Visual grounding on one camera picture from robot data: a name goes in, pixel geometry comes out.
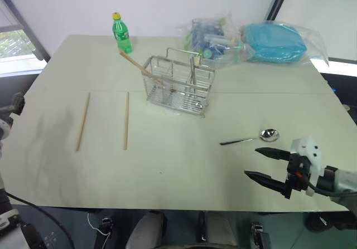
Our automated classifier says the black caster wheel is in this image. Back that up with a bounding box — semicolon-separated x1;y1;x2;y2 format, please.
303;212;337;233

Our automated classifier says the silver metal spoon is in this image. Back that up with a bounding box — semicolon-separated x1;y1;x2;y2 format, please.
219;128;281;146

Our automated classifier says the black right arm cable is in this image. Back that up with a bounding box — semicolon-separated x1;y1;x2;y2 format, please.
303;176;357;198

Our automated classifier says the metal wire cutlery basket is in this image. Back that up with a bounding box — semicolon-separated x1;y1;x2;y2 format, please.
142;47;216;119

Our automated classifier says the black floor cable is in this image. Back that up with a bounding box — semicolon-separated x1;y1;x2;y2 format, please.
4;190;76;249

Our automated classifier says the thin white cable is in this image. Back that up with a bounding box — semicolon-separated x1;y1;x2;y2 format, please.
87;212;112;249

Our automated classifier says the silver metal cutlery piece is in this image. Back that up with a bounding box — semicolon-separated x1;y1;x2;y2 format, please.
189;57;204;109

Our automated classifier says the clear bag of small items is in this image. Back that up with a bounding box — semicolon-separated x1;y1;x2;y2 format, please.
175;10;253;69

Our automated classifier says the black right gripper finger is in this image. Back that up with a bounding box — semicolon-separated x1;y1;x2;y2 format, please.
254;147;291;161
244;170;287;197

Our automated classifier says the green plastic soda bottle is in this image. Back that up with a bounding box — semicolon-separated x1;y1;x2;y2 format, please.
112;12;134;55

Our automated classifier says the grey rounded shape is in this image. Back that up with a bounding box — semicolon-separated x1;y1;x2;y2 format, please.
198;211;239;246
127;211;166;249

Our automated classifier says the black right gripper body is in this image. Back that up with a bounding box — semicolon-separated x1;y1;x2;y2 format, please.
281;152;312;200

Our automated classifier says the dark grey window frame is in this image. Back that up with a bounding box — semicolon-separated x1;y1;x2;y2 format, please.
0;0;52;64

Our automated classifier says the black table leg foot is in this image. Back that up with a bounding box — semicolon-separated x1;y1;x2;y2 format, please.
93;210;115;237
250;222;272;249

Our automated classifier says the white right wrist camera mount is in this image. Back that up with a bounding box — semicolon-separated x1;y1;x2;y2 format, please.
288;134;326;197

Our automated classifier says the blue case in clear bag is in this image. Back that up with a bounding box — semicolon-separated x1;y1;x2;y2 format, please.
239;19;330;67

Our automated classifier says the wooden chopstick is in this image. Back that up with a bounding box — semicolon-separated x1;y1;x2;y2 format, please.
75;92;91;152
119;52;163;85
119;51;166;89
123;92;130;151

